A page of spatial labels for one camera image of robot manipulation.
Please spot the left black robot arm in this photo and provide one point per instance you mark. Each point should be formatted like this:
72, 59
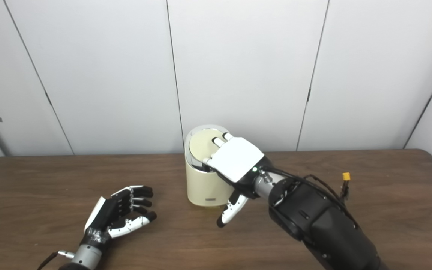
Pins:
86, 257

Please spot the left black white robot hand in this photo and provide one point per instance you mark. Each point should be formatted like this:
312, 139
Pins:
105, 217

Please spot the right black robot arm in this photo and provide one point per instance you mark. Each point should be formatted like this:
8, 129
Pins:
321, 221

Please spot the cream round bin lid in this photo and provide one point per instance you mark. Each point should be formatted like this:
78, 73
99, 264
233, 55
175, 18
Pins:
201, 144

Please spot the cream-colored bin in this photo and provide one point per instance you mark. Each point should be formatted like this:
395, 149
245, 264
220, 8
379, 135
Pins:
201, 187

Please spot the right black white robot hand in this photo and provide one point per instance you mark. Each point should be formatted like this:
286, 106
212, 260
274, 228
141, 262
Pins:
236, 157

